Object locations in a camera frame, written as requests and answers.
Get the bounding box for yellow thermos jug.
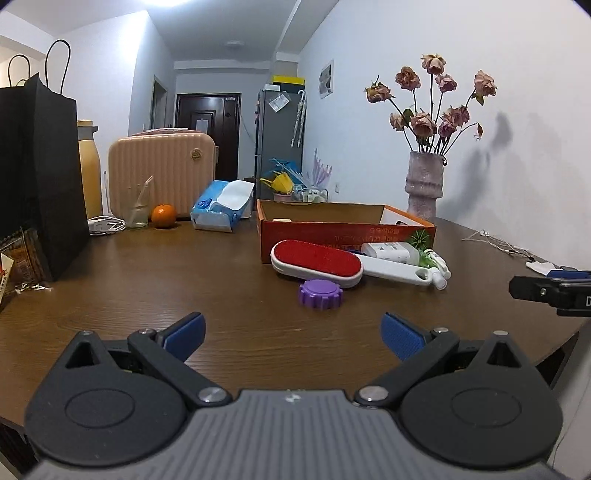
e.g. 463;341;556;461
77;120;102;219

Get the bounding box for grey refrigerator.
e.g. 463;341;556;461
254;90;304;179

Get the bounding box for wall picture frame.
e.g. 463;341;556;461
318;61;334;99

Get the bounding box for white earphone cable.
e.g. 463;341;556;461
461;229;537;262

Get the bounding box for pink ceramic vase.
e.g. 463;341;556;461
405;152;444;222

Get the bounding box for clear glass cup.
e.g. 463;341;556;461
123;175;153;229

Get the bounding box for blue tissue pack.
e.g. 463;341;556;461
190;180;254;233

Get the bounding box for crumpled white tissue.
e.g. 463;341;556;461
525;261;560;276

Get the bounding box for white coiled cable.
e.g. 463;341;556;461
87;214;127;236

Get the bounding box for white rectangular bottle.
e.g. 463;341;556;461
361;242;420;266

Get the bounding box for yellow blue toy pile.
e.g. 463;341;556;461
259;158;304;195

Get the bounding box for orange fruit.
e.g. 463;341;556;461
150;204;176;229

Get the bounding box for orange cardboard box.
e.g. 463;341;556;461
256;200;436;264

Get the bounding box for wire rack with bottles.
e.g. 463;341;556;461
291;185;329;203

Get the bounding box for green spray bottle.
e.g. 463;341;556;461
420;249;452;290

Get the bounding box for pink suitcase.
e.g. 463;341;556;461
107;130;216;218

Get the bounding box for purple gear cap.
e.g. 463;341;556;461
298;279;342;310

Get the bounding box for dried pink roses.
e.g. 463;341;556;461
363;54;498;159

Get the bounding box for dark entrance door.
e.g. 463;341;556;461
174;93;242;181

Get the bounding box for red lint brush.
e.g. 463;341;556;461
270;240;433;289

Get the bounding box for snack packets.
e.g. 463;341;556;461
1;228;51;308

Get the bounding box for yellow box on fridge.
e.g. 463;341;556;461
273;75;305;90

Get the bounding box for black paper bag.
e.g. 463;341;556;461
1;74;89;281

